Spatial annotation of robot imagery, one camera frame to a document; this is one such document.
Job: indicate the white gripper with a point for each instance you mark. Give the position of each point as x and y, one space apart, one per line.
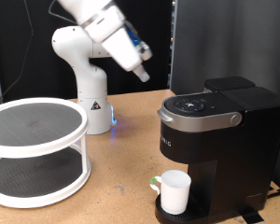
118 43

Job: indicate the black Keurig coffee machine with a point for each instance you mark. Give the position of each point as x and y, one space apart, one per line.
239 149

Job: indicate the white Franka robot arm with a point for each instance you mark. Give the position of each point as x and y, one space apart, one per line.
90 87

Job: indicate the black backdrop curtain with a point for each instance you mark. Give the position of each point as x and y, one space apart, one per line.
146 31

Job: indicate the white two-tier turntable shelf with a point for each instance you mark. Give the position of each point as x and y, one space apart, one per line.
21 130

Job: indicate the black tape strip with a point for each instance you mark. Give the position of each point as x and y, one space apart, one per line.
252 216

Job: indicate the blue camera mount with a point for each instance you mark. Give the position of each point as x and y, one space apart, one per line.
133 35

